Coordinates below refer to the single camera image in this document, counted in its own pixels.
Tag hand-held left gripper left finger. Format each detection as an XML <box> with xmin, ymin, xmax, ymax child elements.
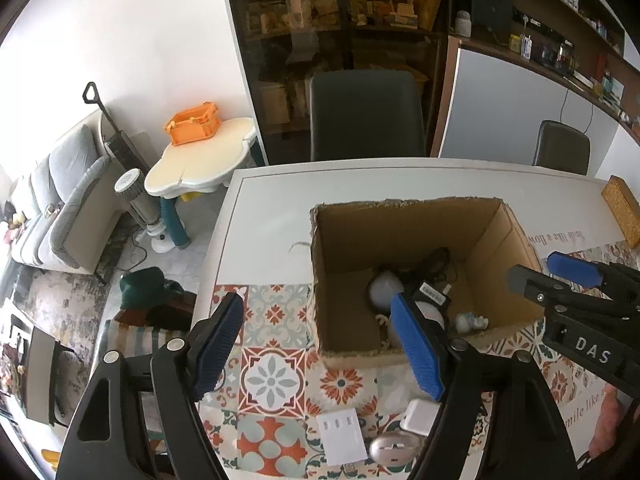
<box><xmin>57</xmin><ymin>291</ymin><xmax>246</xmax><ymax>480</ymax></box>

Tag silver computer mouse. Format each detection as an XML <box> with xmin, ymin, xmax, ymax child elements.
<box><xmin>369</xmin><ymin>432</ymin><xmax>422</xmax><ymax>465</ymax></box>

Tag stuffed toys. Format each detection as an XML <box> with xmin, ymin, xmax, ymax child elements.
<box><xmin>0</xmin><ymin>202</ymin><xmax>26</xmax><ymax>243</ymax></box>

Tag brown cardboard box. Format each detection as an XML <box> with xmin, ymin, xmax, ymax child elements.
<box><xmin>309</xmin><ymin>197</ymin><xmax>546</xmax><ymax>370</ymax></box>

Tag narrow dark dining chair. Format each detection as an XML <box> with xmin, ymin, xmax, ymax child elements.
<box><xmin>532</xmin><ymin>120</ymin><xmax>591</xmax><ymax>176</ymax></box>

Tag small white figurine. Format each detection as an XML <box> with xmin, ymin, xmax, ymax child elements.
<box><xmin>456</xmin><ymin>311</ymin><xmax>489</xmax><ymax>333</ymax></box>

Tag white flat charger box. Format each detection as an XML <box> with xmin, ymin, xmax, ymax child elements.
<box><xmin>316</xmin><ymin>409</ymin><xmax>369</xmax><ymax>467</ymax></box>

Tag dark green cloth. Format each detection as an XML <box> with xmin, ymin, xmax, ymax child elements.
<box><xmin>120</xmin><ymin>267</ymin><xmax>183</xmax><ymax>311</ymax></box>

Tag striped chair cushion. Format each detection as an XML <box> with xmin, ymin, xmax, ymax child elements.
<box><xmin>102</xmin><ymin>317</ymin><xmax>201</xmax><ymax>366</ymax></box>

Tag cream flower-shaped kids table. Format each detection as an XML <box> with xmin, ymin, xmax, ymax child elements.
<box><xmin>144</xmin><ymin>117</ymin><xmax>257</xmax><ymax>251</ymax></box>

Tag wide dark dining chair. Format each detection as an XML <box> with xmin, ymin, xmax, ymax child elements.
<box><xmin>309</xmin><ymin>70</ymin><xmax>427</xmax><ymax>162</ymax></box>

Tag dark coffee table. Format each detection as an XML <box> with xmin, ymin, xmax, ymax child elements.
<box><xmin>0</xmin><ymin>310</ymin><xmax>81</xmax><ymax>426</ymax></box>

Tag orange plastic crate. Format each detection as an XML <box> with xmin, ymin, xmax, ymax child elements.
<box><xmin>162</xmin><ymin>102</ymin><xmax>221</xmax><ymax>146</ymax></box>

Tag brown wall shelf unit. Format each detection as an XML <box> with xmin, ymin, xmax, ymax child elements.
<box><xmin>447</xmin><ymin>0</ymin><xmax>640</xmax><ymax>136</ymax></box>

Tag white tower fan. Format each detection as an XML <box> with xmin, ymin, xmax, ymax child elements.
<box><xmin>114</xmin><ymin>169</ymin><xmax>176</xmax><ymax>254</ymax></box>

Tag white square charger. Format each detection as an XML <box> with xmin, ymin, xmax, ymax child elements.
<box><xmin>400</xmin><ymin>399</ymin><xmax>438</xmax><ymax>437</ymax></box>

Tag black power adapter with cable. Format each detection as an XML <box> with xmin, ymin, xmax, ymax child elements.
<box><xmin>400</xmin><ymin>247</ymin><xmax>457</xmax><ymax>311</ymax></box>

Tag patterned table runner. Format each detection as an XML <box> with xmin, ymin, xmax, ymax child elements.
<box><xmin>197</xmin><ymin>242</ymin><xmax>640</xmax><ymax>480</ymax></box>

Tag wicker tissue box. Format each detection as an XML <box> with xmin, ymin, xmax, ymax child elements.
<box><xmin>601</xmin><ymin>175</ymin><xmax>640</xmax><ymax>248</ymax></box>

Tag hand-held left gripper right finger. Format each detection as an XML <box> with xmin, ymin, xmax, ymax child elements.
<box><xmin>390</xmin><ymin>292</ymin><xmax>581</xmax><ymax>480</ymax></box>

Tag black upright vacuum cleaner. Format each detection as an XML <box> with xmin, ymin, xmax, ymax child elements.
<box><xmin>82</xmin><ymin>81</ymin><xmax>151</xmax><ymax>176</ymax></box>

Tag dark glass cabinet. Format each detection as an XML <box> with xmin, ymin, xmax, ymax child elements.
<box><xmin>220</xmin><ymin>0</ymin><xmax>451</xmax><ymax>166</ymax></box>

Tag black wall cable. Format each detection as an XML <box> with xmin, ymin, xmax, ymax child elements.
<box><xmin>559</xmin><ymin>80</ymin><xmax>596</xmax><ymax>133</ymax></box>

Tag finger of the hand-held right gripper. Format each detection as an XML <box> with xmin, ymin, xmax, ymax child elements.
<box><xmin>505</xmin><ymin>264</ymin><xmax>640</xmax><ymax>317</ymax></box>
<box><xmin>546</xmin><ymin>251</ymin><xmax>640</xmax><ymax>305</ymax></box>

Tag person's right forearm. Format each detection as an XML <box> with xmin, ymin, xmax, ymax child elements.
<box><xmin>587</xmin><ymin>382</ymin><xmax>632</xmax><ymax>461</ymax></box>

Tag white cord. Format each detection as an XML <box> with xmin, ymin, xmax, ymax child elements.
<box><xmin>376</xmin><ymin>314</ymin><xmax>394</xmax><ymax>349</ymax></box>

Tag grey sofa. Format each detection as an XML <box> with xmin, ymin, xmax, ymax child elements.
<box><xmin>0</xmin><ymin>110</ymin><xmax>126</xmax><ymax>276</ymax></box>

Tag patterned grey rug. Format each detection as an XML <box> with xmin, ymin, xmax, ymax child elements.
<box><xmin>15</xmin><ymin>240</ymin><xmax>116</xmax><ymax>361</ymax></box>

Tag white round gadget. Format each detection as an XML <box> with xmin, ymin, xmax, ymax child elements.
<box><xmin>369</xmin><ymin>269</ymin><xmax>402</xmax><ymax>311</ymax></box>

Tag white lower cabinet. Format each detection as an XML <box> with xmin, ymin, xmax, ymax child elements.
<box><xmin>440</xmin><ymin>37</ymin><xmax>636</xmax><ymax>181</ymax></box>

